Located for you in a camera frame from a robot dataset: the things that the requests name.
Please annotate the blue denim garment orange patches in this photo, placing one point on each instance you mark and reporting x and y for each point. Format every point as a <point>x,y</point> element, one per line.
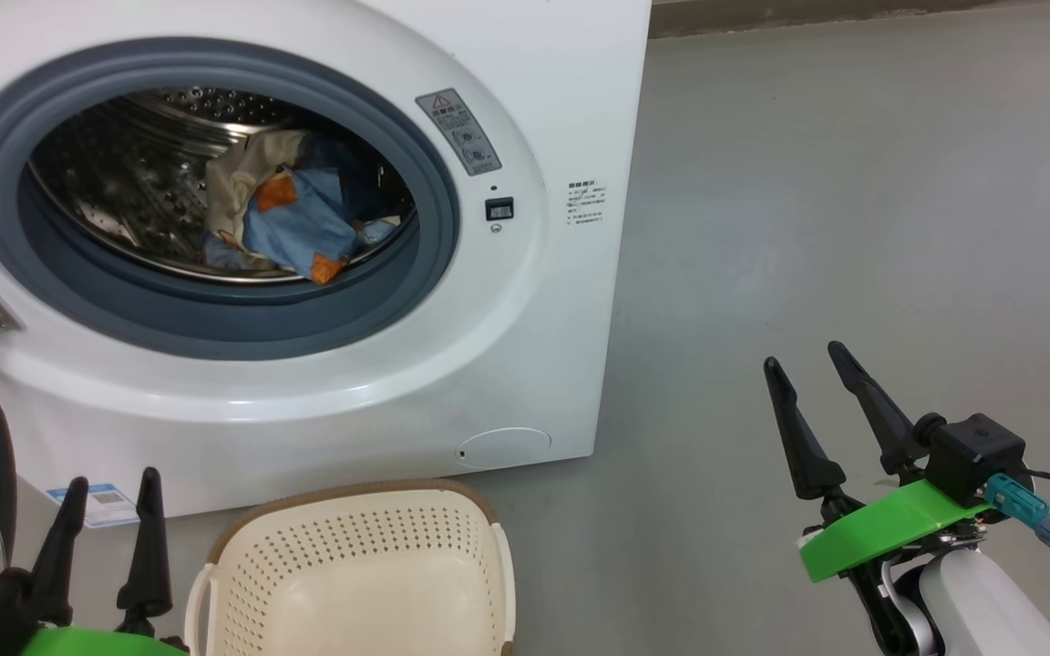
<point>306,219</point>

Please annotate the perforated steel drum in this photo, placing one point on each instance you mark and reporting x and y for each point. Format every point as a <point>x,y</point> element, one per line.
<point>124,182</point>

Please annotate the grey warning sticker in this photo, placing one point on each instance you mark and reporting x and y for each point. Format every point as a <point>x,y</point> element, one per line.
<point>458,132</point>

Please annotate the blue white energy label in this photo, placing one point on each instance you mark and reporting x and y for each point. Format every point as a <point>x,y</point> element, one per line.
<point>101,501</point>

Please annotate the cream perforated laundry basket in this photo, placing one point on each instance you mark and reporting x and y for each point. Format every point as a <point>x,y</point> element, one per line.
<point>352,583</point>

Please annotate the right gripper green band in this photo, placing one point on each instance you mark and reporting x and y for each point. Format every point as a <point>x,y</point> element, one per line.
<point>890,524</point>

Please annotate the black door latch slot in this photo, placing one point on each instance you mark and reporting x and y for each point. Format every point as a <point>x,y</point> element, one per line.
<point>499,209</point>

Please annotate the round white filter cap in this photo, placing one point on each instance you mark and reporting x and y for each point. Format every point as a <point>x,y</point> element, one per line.
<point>502,448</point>

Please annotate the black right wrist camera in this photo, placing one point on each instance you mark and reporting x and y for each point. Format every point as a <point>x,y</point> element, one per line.
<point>976,456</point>

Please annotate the teal right camera connector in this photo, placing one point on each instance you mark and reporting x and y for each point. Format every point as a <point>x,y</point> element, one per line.
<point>1017,501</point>

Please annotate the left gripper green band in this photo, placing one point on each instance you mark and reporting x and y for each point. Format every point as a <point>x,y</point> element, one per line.
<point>87,642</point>

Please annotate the grey rubber door gasket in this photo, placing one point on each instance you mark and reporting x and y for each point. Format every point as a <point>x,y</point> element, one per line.
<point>215,319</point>

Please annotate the white front-load washing machine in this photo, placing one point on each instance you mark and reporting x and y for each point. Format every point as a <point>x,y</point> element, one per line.
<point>534,319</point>

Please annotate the cream white garment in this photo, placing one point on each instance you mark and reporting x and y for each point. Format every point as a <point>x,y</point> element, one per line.
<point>233,182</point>

